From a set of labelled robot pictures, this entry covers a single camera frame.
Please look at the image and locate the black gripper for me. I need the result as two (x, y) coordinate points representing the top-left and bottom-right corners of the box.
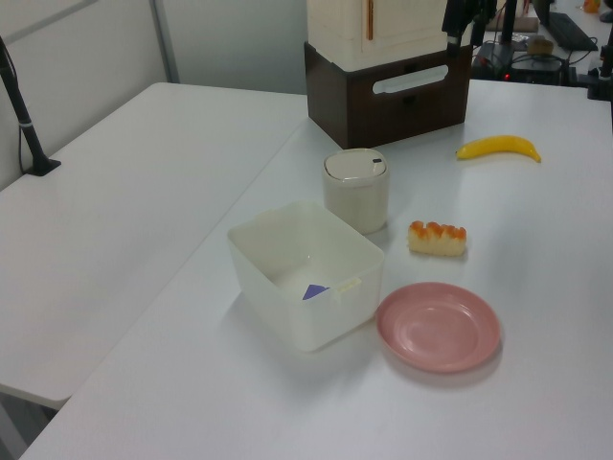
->
(441, 0), (498, 53)

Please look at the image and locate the small beige lidded trash can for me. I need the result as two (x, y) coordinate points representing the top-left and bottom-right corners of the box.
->
(321, 149), (391, 236)

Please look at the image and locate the black upright pole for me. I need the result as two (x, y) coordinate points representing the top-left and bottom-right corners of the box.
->
(499, 0), (518, 45)

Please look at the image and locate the cream white cabinet box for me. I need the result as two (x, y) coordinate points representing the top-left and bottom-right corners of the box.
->
(306, 0), (451, 73)

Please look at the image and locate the black device with red light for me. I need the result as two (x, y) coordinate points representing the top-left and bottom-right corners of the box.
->
(471, 41), (567, 85)

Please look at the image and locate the small brown cardboard piece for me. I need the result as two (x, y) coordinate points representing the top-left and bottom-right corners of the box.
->
(526, 37), (556, 56)

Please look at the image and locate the dark brown crate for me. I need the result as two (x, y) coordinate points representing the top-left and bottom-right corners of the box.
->
(303, 40), (472, 150)

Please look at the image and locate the black keyboard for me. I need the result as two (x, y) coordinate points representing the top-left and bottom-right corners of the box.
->
(534, 0), (600, 52)

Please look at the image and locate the yellow toy banana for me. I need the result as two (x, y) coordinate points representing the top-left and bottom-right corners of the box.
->
(454, 134), (543, 164)

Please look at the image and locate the toy bread with orange topping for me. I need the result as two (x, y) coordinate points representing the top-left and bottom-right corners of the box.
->
(407, 219), (468, 259)

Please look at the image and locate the white plastic storage box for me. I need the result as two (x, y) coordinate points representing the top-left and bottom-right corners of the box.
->
(226, 199), (387, 355)

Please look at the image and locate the pink plastic plate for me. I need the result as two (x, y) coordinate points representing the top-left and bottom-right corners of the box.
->
(375, 282), (503, 375)

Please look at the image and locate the purple paper card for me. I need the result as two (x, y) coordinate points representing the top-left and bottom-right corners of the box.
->
(301, 283), (332, 303)

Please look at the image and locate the black camera stand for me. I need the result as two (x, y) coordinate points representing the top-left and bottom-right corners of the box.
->
(584, 42), (613, 103)

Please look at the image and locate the black camera pole with clamp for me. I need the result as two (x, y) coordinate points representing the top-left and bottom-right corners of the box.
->
(0, 35), (62, 177)

